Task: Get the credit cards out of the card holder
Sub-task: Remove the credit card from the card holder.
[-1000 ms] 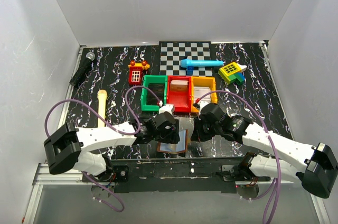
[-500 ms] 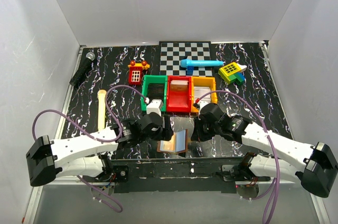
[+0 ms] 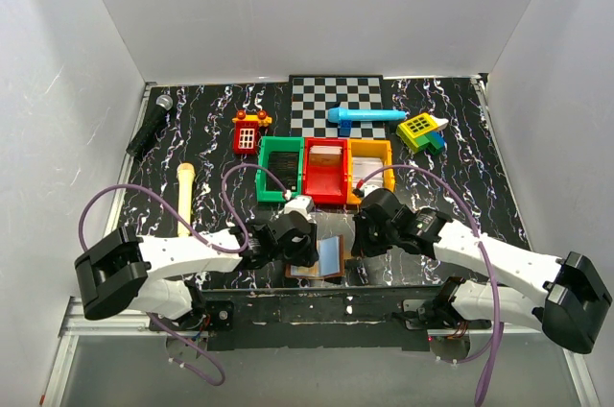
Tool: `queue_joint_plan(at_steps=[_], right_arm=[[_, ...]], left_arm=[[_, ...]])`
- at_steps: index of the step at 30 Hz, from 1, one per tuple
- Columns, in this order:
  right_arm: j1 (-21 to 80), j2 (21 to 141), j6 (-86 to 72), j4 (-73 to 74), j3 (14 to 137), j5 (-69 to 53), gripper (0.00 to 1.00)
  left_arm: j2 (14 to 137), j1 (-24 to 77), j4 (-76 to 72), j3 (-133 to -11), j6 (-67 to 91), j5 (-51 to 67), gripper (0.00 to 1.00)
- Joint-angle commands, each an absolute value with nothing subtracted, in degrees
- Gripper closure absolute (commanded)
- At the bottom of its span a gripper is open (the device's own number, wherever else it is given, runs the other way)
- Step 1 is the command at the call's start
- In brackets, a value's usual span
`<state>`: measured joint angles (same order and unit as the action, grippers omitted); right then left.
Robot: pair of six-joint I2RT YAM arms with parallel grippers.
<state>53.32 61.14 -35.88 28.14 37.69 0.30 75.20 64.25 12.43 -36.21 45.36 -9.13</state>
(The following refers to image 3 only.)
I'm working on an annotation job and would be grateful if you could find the green plastic bin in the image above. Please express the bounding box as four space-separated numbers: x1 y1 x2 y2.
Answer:
255 136 304 204

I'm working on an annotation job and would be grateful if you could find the yellow plastic bin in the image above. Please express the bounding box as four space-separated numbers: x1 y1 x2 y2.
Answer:
346 139 392 205

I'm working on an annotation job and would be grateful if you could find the red plastic bin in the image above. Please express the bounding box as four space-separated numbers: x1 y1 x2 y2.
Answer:
302 137 347 205

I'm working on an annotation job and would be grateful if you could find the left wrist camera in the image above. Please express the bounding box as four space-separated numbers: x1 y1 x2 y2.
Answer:
283 195 315 219

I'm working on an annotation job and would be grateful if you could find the black base frame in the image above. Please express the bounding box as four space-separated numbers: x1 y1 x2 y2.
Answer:
148 285 476 353

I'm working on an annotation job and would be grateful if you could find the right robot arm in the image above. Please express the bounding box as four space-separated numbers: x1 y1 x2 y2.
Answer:
351 187 613 354

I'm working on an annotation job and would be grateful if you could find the black card stack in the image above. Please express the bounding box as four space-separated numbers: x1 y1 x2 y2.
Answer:
267 151 299 191

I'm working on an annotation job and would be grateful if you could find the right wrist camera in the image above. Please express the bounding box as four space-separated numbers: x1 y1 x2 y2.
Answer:
352 182 379 201

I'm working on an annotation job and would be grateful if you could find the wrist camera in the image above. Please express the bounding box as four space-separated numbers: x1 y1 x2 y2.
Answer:
283 195 315 219
352 182 379 201

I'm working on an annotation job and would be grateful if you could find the red toy phone booth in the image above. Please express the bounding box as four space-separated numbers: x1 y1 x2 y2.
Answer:
232 109 272 156

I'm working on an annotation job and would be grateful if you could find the blue toy microphone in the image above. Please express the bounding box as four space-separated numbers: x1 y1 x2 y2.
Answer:
326 107 407 124

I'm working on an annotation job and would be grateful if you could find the black microphone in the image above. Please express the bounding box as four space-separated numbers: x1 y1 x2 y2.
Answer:
126 94 174 160

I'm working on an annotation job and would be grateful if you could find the checkered board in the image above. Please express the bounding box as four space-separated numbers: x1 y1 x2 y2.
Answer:
290 75 387 139

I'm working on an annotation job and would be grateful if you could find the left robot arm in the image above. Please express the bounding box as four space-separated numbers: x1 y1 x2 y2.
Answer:
75 210 319 330

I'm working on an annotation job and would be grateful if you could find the white printed card stack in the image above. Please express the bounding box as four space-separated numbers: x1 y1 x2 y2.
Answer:
352 156 384 189

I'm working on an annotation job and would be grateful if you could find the cream toy microphone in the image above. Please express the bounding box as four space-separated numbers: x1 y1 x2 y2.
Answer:
177 162 196 237

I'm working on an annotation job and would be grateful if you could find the yellow green toy block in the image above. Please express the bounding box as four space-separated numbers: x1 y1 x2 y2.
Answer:
396 112 449 156

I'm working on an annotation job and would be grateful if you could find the blue toy brick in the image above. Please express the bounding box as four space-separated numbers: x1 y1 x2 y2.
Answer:
337 121 352 138

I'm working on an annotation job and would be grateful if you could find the brown leather card holder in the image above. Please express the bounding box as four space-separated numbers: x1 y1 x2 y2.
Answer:
285 235 351 280

